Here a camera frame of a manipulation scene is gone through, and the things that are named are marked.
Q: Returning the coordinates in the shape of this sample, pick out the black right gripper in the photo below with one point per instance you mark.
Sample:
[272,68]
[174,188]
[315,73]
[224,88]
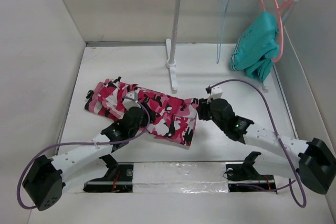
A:
[202,108]

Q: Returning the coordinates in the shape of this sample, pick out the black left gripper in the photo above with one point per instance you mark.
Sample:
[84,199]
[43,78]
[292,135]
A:
[146,116]

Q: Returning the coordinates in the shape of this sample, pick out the pink camouflage trousers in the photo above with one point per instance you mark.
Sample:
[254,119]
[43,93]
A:
[172,118]

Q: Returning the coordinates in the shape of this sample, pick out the blue wire hanger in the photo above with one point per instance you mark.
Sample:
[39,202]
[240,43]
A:
[221,28]

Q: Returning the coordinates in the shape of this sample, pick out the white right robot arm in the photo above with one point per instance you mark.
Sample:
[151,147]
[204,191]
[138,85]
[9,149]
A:
[310,161]

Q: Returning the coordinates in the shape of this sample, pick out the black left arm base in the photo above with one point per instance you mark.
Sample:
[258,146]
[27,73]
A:
[117,179]

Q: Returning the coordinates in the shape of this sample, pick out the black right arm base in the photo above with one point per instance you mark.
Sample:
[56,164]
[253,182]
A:
[242,176]

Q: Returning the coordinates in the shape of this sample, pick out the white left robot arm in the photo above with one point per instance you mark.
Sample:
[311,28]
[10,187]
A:
[45,178]

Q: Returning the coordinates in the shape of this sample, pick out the pink plastic hanger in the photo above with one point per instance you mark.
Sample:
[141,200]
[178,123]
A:
[278,9]

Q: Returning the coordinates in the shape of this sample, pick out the teal shorts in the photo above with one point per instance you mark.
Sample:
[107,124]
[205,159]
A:
[256,47]

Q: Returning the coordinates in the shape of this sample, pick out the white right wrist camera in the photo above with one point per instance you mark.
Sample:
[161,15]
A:
[214,91]

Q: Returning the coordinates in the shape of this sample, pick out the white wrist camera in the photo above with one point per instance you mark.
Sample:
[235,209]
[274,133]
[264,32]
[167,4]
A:
[214,91]
[131,96]

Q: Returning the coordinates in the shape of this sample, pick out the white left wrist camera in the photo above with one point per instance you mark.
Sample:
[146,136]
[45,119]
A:
[131,96]

